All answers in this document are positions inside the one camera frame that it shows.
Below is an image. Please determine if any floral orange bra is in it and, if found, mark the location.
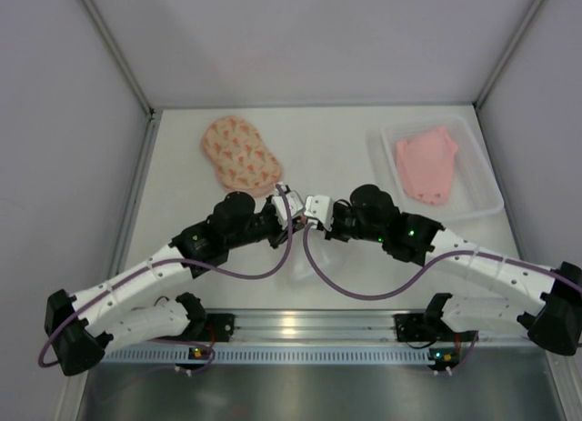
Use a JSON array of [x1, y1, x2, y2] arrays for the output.
[[201, 115, 283, 197]]

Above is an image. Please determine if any clear plastic bin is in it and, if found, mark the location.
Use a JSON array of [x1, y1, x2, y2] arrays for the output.
[[375, 115, 504, 223]]

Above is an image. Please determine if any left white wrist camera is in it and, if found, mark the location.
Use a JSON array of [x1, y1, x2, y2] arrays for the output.
[[270, 182, 305, 227]]

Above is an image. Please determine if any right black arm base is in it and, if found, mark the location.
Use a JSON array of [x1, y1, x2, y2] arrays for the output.
[[394, 305, 477, 343]]

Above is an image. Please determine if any slotted grey cable duct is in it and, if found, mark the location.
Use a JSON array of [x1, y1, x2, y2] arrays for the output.
[[104, 345, 458, 366]]

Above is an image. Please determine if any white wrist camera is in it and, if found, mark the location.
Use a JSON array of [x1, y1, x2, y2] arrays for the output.
[[270, 182, 305, 227], [304, 195, 335, 231]]

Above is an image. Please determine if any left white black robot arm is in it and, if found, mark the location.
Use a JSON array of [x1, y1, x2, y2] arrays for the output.
[[37, 185, 304, 376]]

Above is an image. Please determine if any white mesh laundry bag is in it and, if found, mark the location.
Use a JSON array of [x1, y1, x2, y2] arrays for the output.
[[289, 236, 335, 286]]

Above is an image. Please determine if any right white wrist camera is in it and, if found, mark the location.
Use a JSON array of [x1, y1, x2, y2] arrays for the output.
[[304, 195, 335, 231]]

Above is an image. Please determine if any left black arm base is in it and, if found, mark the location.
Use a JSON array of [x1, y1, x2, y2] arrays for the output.
[[188, 313, 236, 343]]

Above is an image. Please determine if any pink cloth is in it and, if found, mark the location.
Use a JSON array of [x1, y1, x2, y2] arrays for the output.
[[396, 126, 458, 205]]

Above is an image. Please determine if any aluminium front rail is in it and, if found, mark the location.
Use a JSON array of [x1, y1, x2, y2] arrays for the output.
[[104, 307, 567, 347]]

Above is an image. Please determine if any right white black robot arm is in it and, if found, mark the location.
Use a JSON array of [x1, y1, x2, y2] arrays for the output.
[[315, 185, 581, 356]]

